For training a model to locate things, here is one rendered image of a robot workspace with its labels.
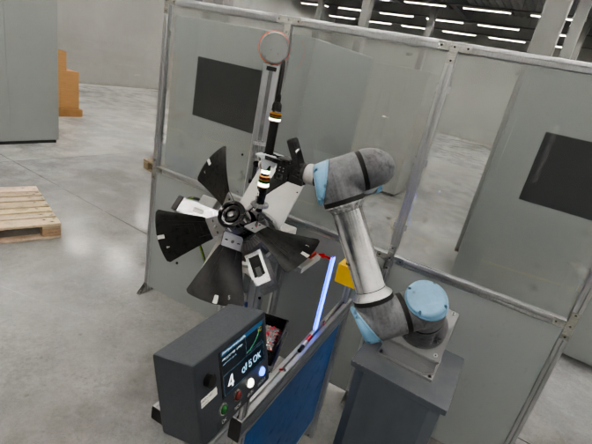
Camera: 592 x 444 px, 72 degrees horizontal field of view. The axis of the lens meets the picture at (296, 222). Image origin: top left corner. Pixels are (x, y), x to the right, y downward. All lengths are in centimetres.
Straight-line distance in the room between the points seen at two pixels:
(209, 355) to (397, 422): 75
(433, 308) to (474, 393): 134
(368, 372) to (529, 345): 112
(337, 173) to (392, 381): 65
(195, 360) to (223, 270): 81
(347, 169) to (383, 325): 44
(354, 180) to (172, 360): 63
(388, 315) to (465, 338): 118
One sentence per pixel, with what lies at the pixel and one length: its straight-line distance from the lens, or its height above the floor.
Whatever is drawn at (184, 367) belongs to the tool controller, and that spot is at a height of 124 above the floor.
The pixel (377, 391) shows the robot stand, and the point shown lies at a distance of 141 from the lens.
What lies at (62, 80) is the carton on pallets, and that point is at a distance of 960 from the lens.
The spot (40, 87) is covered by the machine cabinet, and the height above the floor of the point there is 82.
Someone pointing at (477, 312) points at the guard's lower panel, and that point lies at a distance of 225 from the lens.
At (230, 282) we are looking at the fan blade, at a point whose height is 99.
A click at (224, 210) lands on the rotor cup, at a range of 168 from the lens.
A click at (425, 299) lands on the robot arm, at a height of 130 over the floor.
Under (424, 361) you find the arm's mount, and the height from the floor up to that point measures 106.
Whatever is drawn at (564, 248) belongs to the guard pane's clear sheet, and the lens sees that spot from 215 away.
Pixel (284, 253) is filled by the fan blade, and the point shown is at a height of 116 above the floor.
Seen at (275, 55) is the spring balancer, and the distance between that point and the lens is 223.
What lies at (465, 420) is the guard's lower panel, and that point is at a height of 26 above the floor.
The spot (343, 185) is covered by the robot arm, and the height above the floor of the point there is 155.
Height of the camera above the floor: 182
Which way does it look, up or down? 20 degrees down
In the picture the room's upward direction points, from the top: 12 degrees clockwise
